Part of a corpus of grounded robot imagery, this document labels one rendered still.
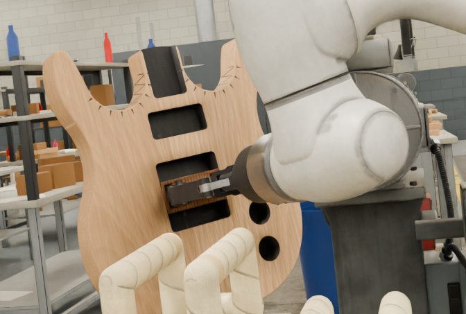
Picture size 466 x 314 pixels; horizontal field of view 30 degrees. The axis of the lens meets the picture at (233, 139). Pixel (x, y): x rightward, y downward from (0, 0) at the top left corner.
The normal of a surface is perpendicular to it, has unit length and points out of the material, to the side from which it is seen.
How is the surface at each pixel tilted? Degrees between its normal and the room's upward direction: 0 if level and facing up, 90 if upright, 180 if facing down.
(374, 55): 90
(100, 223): 80
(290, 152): 98
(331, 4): 84
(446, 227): 90
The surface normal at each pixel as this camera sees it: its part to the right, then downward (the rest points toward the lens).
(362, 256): -0.20, 0.07
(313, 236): -0.68, 0.18
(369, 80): -0.11, -0.40
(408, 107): 0.24, -0.14
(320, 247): -0.50, 0.16
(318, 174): -0.65, 0.49
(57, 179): 0.84, -0.07
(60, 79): 0.51, -0.18
